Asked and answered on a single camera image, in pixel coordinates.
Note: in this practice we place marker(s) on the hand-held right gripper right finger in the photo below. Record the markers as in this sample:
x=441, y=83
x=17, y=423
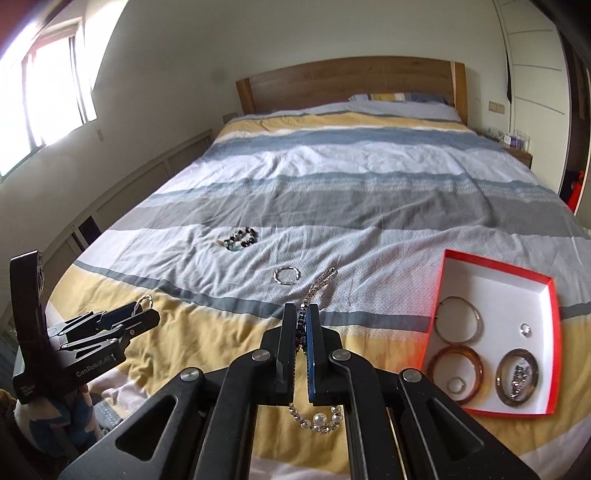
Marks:
x=313, y=341

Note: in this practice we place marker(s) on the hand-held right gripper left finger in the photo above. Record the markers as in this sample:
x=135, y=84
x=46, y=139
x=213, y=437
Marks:
x=288, y=341

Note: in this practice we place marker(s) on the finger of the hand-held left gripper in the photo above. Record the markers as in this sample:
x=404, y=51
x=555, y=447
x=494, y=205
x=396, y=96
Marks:
x=138, y=323
x=115, y=314

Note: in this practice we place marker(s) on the thin gold bangle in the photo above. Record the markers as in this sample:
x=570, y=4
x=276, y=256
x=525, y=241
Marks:
x=479, y=323

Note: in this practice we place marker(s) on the faceted amber bangle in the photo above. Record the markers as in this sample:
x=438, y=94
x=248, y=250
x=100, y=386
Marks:
x=479, y=369

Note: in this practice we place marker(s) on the round olive brown bangle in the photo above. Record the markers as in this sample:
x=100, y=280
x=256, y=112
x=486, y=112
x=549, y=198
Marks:
x=500, y=378

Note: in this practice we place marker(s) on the red jewelry box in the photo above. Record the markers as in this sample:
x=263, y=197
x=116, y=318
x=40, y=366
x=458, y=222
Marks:
x=503, y=300

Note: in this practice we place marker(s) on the window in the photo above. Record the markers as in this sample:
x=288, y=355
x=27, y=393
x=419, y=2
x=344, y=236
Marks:
x=41, y=97

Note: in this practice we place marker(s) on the striped pillow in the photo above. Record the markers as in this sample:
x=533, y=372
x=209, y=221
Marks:
x=415, y=104

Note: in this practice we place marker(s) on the wooden headboard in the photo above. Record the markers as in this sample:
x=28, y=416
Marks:
x=346, y=83

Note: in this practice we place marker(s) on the wooden nightstand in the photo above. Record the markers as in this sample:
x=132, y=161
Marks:
x=519, y=157

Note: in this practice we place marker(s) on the small items on nightstand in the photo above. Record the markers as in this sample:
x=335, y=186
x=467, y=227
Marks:
x=515, y=141

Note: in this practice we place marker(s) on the red object by wardrobe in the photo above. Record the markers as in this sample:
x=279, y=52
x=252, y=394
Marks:
x=575, y=191

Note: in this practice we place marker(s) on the white wardrobe door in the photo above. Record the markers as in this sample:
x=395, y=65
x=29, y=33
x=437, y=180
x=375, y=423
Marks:
x=535, y=92

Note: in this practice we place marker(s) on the wall switch plate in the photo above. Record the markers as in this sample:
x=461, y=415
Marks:
x=497, y=107
x=230, y=117

